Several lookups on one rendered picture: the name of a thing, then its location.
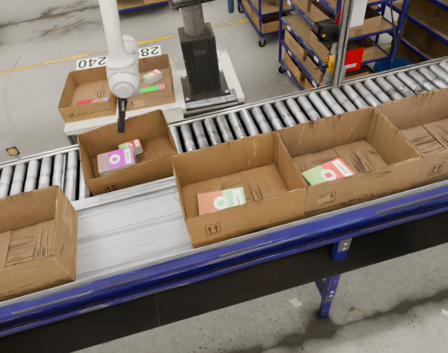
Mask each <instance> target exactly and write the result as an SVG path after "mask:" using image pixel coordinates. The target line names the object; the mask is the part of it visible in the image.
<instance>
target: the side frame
mask: <svg viewBox="0 0 448 353"><path fill-rule="evenodd" d="M436 201H437V202H436ZM419 206H420V207H419ZM403 210H404V211H403ZM402 211H403V212H402ZM445 211H448V185H446V186H441V187H438V188H434V189H430V190H427V191H423V192H420V193H415V194H413V195H408V196H405V197H402V198H398V199H394V200H390V201H387V202H382V203H379V204H377V205H372V206H369V207H365V208H362V209H357V210H354V211H351V212H346V213H344V214H339V215H336V216H331V217H329V218H326V219H321V220H318V221H314V222H310V223H306V224H304V225H300V226H296V227H293V228H288V229H285V230H281V231H278V232H275V233H270V234H268V235H263V236H260V237H256V238H252V239H249V240H245V241H242V242H237V243H235V244H230V245H227V246H224V247H220V248H216V249H212V250H209V251H204V252H202V253H199V254H194V255H191V256H187V257H184V258H179V259H176V260H173V261H168V262H166V263H161V264H158V265H154V266H151V267H148V268H143V269H140V270H136V271H133V272H128V273H126V274H122V275H118V276H115V277H110V278H107V279H103V280H100V281H97V282H93V283H89V284H85V285H82V286H78V287H74V288H72V289H67V290H64V291H59V292H57V293H52V294H49V295H46V296H42V297H38V298H34V299H31V300H26V301H24V302H21V303H16V304H13V305H9V306H5V307H1V308H0V337H3V336H6V335H10V334H13V333H17V332H21V331H25V330H28V329H31V328H35V327H38V326H43V325H45V324H49V323H53V322H55V321H59V320H63V319H67V318H70V317H75V316H77V315H80V314H85V313H87V312H92V311H95V310H99V309H102V308H105V307H109V306H112V305H117V304H119V303H124V302H127V301H129V300H134V299H137V298H141V297H145V296H149V295H151V294H155V293H159V292H162V291H166V290H169V289H173V288H176V287H179V286H184V285H187V284H191V283H194V282H198V281H201V280H204V279H208V278H211V277H216V276H219V275H223V274H226V273H229V272H233V271H236V270H240V269H243V268H248V267H250V266H254V265H258V264H261V263H265V262H268V261H272V260H276V259H278V258H282V257H286V256H290V255H292V254H298V253H300V252H303V251H308V250H310V249H315V248H318V247H322V246H325V245H328V244H332V243H335V242H340V241H342V240H347V239H350V238H352V237H357V236H360V235H364V234H367V233H372V232H374V231H378V230H382V229H384V228H389V227H392V226H396V225H399V224H402V223H406V222H410V221H414V220H417V219H421V218H424V217H427V216H431V215H434V214H439V213H441V212H445ZM385 215H387V216H385ZM368 220H370V221H368ZM318 234H319V235H318ZM263 249H265V250H263ZM246 254H247V255H246ZM228 259H229V260H228ZM227 260H228V261H227ZM210 264H211V265H210ZM190 270H191V271H190ZM171 275H173V276H171ZM153 280H154V281H153ZM113 291H116V292H113ZM95 296H96V297H95ZM93 297H95V298H93ZM75 302H76V303H75ZM55 307H56V308H55ZM34 313H36V314H34ZM14 319H15V320H14Z"/></svg>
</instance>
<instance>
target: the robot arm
mask: <svg viewBox="0 0 448 353"><path fill-rule="evenodd" d="M172 1H173V4H180V3H183V2H186V1H193V0H172ZM99 4H100V10H101V14H102V21H103V25H104V32H105V36H106V40H107V47H108V51H109V57H108V58H107V60H106V61H105V65H106V70H107V80H108V82H109V88H110V90H111V91H112V92H113V94H114V95H116V96H117V97H118V119H117V121H118V133H124V129H125V112H126V107H127V103H128V100H127V98H129V97H132V96H133V95H134V94H135V93H136V92H137V90H138V88H139V85H140V75H139V69H138V64H139V56H138V55H139V51H138V47H137V42H136V40H135V39H134V38H133V37H131V36H128V35H124V34H123V35H122V33H121V26H120V20H119V15H118V6H117V1H116V0H99Z"/></svg>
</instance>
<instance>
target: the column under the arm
mask: <svg viewBox="0 0 448 353"><path fill-rule="evenodd" d="M204 24H205V32H204V33H203V34H201V35H199V36H188V35H186V34H185V31H184V27H179V28H178V29H177V31H178V34H179V41H180V45H181V49H182V55H183V59H184V65H185V69H186V76H183V77H180V78H181V83H182V90H183V95H184V102H185V103H187V102H194V101H198V100H202V99H209V98H213V97H219V96H224V95H230V94H231V93H230V90H229V87H228V84H227V82H226V78H225V75H224V72H223V70H222V69H219V63H218V57H217V47H216V40H215V35H214V32H213V30H212V26H211V24H210V22H206V23H204Z"/></svg>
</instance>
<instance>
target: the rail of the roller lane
mask: <svg viewBox="0 0 448 353"><path fill-rule="evenodd" d="M443 61H446V62H448V56H445V57H440V58H437V59H434V60H428V61H425V62H420V63H416V64H411V65H407V66H404V67H398V68H395V69H390V70H387V71H381V72H378V73H375V74H370V75H366V76H361V77H357V78H352V79H348V80H345V81H342V82H341V85H340V86H337V87H338V88H339V89H340V90H341V89H342V88H343V86H344V85H350V86H351V87H352V88H353V85H354V83H356V82H361V83H362V84H363V85H364V82H365V81H366V80H367V79H371V80H373V81H375V79H376V78H378V77H380V76H381V77H383V78H384V79H386V77H387V75H389V74H393V75H394V76H395V77H396V75H397V74H398V73H399V72H401V71H403V72H405V73H407V72H408V71H409V70H410V69H415V70H416V71H418V69H419V68H420V67H422V66H424V67H426V68H428V67H429V66H430V65H431V64H436V65H438V66H439V64H440V63H441V62H443ZM332 88H335V87H334V86H333V85H332V84H328V85H323V86H320V87H318V88H317V87H316V88H311V89H308V90H302V91H299V92H293V93H290V94H286V95H281V96H278V97H273V98H269V99H264V100H261V101H258V102H255V103H249V104H244V105H240V106H235V107H231V108H228V109H222V110H219V111H214V112H211V113H205V114H202V115H199V116H194V117H190V118H185V119H184V120H181V121H177V122H173V123H168V126H169V127H172V126H174V127H176V128H177V131H178V134H179V136H182V133H181V130H180V126H181V125H182V124H184V123H186V124H188V125H189V127H190V130H191V133H194V129H193V127H192V123H193V122H194V121H196V120H199V121H200V122H201V124H202V126H203V130H206V127H205V124H204V120H205V119H206V118H212V119H213V121H214V124H215V127H219V126H218V124H217V121H216V117H218V115H223V116H224V117H225V119H226V121H227V123H228V124H230V122H229V119H228V114H229V113H231V112H235V113H236V114H237V116H238V118H239V121H242V119H241V117H240V111H241V110H243V109H247V110H248V112H249V114H250V116H251V117H252V118H254V116H253V115H252V112H251V110H252V108H253V107H254V106H258V107H259V108H260V109H261V111H262V113H263V115H264V116H265V115H266V114H265V113H264V110H263V106H264V105H265V104H270V105H271V106H272V107H273V109H274V111H275V112H276V113H277V111H276V109H275V107H274V104H275V103H276V102H277V101H282V102H283V104H284V105H285V107H286V108H287V110H288V107H287V105H286V101H287V99H289V98H293V99H294V100H295V102H296V103H297V104H298V102H297V98H298V97H299V96H301V95H304V96H305V97H306V98H307V100H308V101H309V99H308V96H309V95H310V94H311V93H312V92H315V93H316V94H317V95H318V96H319V98H320V92H321V91H323V90H327V91H328V92H329V93H330V94H331V90H332ZM341 91H342V90H341ZM332 97H333V96H332ZM333 98H334V97H333ZM320 99H321V98H320ZM321 100H322V99H321ZM322 101H323V100H322ZM309 102H310V101H309ZM310 104H311V102H310ZM298 106H299V107H300V105H299V104H298ZM70 151H77V152H78V154H79V147H78V144H76V145H73V146H68V147H64V148H59V149H55V150H52V151H46V152H43V153H38V154H35V155H29V156H26V157H23V158H21V159H22V160H20V161H18V160H17V159H14V160H9V161H6V162H0V172H1V173H2V170H3V168H4V167H5V166H10V167H12V168H13V169H14V173H15V167H16V165H17V164H18V163H24V164H26V166H27V170H28V167H29V162H30V161H31V160H38V161H39V162H40V168H39V170H41V163H42V159H43V158H44V157H51V158H52V159H53V167H54V164H55V156H56V155H57V154H59V153H62V154H66V156H67V157H68V152H70ZM79 160H80V156H79ZM14 173H13V176H14ZM26 173H27V172H26Z"/></svg>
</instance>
